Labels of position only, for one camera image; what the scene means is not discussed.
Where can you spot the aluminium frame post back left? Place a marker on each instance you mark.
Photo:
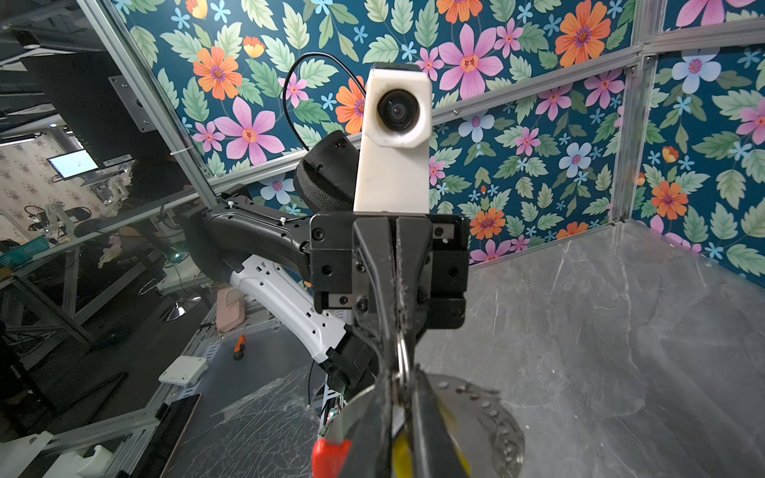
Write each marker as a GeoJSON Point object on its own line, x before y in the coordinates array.
{"type": "Point", "coordinates": [648, 23]}

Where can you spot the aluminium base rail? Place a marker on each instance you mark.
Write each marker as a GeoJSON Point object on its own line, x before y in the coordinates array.
{"type": "Point", "coordinates": [255, 417]}

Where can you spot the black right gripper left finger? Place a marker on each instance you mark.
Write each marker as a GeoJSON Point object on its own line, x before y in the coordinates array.
{"type": "Point", "coordinates": [370, 434]}

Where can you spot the large keyring with red grip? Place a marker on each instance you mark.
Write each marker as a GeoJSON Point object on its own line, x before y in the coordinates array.
{"type": "Point", "coordinates": [487, 438]}

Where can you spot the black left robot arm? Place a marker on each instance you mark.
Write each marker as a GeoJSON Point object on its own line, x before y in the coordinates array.
{"type": "Point", "coordinates": [265, 254]}

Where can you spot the aluminium left diagonal bar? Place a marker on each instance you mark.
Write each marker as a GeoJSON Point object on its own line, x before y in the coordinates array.
{"type": "Point", "coordinates": [118, 41]}

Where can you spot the small desktop monitor screen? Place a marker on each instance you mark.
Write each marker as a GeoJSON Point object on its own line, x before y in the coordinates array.
{"type": "Point", "coordinates": [74, 164]}

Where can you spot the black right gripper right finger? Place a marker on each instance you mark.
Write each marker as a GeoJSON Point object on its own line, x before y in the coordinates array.
{"type": "Point", "coordinates": [433, 451]}

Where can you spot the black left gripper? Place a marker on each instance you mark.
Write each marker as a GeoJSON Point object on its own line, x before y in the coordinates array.
{"type": "Point", "coordinates": [353, 259]}

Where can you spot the white flat box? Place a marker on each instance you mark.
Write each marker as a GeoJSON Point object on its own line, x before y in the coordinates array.
{"type": "Point", "coordinates": [184, 371]}

